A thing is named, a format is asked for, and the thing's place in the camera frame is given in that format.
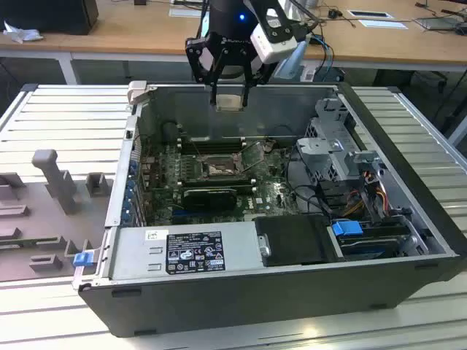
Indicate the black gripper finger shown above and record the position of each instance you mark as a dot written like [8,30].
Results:
[246,96]
[213,95]

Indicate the silver square CPU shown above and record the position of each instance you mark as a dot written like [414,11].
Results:
[229,102]

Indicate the black RAM slot bank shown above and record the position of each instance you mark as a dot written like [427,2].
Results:
[211,146]
[219,184]

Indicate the CPU socket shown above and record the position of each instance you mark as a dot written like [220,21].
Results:
[219,167]

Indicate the blue expansion slot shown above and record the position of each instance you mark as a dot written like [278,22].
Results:
[182,215]

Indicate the black round capacitor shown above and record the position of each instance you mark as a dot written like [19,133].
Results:
[169,132]

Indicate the grey plastic case latch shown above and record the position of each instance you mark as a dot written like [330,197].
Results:
[138,91]

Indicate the silver metal drive cage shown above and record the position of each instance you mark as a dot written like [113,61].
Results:
[321,149]

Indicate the green motherboard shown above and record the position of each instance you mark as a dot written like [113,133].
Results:
[262,197]

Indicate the long wooden desk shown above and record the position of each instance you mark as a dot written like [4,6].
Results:
[127,33]

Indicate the black graphics card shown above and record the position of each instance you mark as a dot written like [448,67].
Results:
[209,200]

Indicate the white sheet of paper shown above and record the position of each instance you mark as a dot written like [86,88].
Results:
[383,24]

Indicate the black plastic air shroud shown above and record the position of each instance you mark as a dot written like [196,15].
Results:
[292,240]

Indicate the hard disk in blue carrier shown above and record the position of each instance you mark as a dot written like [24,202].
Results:
[346,229]

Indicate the silver power supply unit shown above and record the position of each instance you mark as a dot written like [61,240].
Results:
[138,251]

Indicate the black box on desk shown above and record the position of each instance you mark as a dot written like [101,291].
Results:
[47,14]

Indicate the crumpled white paper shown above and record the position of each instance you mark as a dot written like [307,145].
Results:
[22,33]

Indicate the grey laptop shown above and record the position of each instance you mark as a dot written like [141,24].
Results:
[438,22]

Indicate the grey parts rack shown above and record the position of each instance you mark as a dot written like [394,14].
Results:
[54,226]

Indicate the black open PC case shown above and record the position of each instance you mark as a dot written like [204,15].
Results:
[255,306]

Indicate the blue plastic case clip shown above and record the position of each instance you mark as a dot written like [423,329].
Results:
[82,260]

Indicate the green RAM stick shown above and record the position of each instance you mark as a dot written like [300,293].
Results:
[22,245]

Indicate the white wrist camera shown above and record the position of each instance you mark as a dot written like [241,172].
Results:
[273,47]

